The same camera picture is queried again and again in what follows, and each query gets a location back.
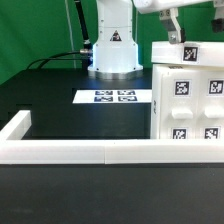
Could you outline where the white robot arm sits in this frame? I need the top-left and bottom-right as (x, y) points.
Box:
(88, 0), (224, 80)

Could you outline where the white U-shaped fence frame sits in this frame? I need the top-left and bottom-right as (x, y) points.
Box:
(0, 110), (224, 164)

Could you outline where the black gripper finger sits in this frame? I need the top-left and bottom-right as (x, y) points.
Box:
(159, 8), (186, 44)
(211, 0), (224, 34)

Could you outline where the black ribbed cable hose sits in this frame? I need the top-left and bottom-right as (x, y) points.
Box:
(73, 0), (93, 51)

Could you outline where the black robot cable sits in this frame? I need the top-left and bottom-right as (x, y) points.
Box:
(26, 51), (92, 70)

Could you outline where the white cabinet body box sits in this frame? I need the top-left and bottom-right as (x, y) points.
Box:
(151, 64), (224, 139)

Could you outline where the white cabinet door panel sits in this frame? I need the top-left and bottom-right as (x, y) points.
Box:
(197, 70), (224, 140)
(159, 68), (199, 139)

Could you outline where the white cabinet top block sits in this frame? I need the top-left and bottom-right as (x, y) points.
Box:
(151, 41), (224, 67)

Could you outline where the white base tag plate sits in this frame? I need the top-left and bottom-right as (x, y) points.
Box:
(73, 89), (152, 104)

